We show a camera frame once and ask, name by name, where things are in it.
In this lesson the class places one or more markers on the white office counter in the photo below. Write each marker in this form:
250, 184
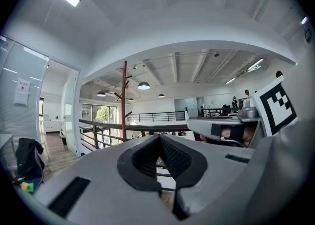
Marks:
51, 125

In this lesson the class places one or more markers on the grey chair with blue seat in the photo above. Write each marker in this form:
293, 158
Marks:
38, 179

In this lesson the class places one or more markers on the person's right hand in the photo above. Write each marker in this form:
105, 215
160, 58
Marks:
226, 133

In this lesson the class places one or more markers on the frosted glass partition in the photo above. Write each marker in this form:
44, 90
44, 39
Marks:
22, 125

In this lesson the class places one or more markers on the black waste bin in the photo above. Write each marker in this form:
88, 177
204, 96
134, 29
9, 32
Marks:
64, 141

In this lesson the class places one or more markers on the black metal balcony railing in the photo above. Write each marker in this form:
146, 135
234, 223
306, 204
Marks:
152, 114

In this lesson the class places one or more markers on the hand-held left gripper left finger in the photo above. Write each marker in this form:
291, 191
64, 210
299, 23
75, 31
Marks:
137, 162

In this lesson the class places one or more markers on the white paper notice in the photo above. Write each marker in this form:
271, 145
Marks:
22, 92

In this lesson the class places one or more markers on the black jacket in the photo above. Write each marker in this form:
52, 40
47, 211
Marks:
28, 155

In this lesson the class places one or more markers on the brown wooden coat stand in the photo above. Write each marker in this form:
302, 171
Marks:
123, 110

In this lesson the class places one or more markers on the large black pendant lamp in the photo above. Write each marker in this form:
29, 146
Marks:
143, 85

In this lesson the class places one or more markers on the long ceiling tube light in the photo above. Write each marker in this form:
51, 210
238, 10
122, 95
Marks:
255, 64
230, 80

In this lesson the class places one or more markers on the dark railing with wooden handrail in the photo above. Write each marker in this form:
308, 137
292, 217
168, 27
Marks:
137, 127

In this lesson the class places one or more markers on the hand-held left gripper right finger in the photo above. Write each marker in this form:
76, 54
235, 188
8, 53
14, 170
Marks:
182, 165

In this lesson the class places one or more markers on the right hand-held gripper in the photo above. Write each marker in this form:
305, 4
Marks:
276, 106

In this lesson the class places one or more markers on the green and yellow toy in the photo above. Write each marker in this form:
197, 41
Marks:
27, 186

